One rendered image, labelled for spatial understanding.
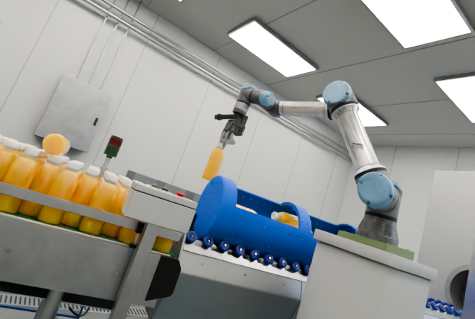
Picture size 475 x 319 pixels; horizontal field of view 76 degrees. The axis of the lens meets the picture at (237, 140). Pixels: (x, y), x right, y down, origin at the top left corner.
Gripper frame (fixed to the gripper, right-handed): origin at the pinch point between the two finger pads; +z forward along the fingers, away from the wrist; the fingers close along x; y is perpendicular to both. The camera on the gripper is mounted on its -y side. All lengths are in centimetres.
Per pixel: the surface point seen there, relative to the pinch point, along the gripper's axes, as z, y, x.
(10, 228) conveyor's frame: 51, -64, -39
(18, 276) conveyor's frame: 63, -56, -40
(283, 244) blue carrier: 32, 32, -32
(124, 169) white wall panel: 50, 1, 310
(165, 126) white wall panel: -30, 30, 319
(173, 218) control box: 33, -25, -50
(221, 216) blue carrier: 29.6, -0.3, -31.3
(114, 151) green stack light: 23, -43, 18
